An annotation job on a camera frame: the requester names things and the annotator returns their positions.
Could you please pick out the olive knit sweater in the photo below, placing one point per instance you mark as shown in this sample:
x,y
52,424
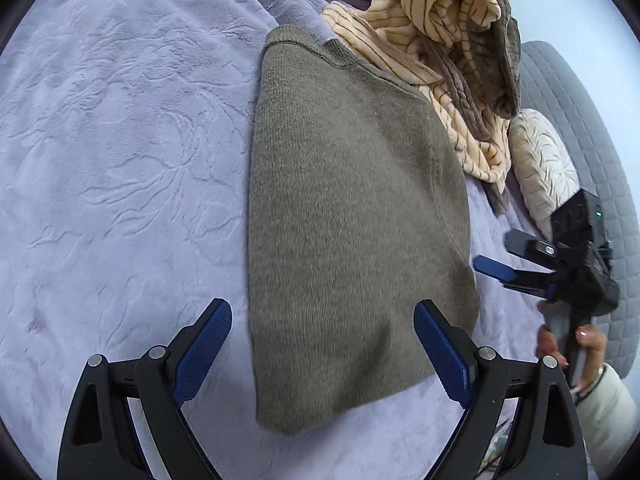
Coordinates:
x,y
350,210

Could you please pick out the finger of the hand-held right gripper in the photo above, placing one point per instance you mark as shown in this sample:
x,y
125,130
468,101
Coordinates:
x,y
530,249
497,269

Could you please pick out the person's right hand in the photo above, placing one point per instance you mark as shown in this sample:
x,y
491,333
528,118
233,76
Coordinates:
x,y
595,345

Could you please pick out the lavender plush blanket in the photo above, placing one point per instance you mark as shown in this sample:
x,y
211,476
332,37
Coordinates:
x,y
125,160

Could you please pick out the cream striped fleece garment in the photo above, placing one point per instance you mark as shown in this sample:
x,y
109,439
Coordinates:
x,y
450,10

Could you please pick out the grey quilted headboard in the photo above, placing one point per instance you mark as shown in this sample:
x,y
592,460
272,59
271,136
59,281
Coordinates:
x,y
590,135

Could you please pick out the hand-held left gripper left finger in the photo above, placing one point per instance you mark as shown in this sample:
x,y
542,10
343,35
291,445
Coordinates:
x,y
200,355

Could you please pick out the cream pillow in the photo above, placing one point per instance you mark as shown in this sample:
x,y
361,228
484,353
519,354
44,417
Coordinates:
x,y
540,160

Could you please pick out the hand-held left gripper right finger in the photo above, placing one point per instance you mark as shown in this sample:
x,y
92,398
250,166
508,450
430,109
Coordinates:
x,y
445,355

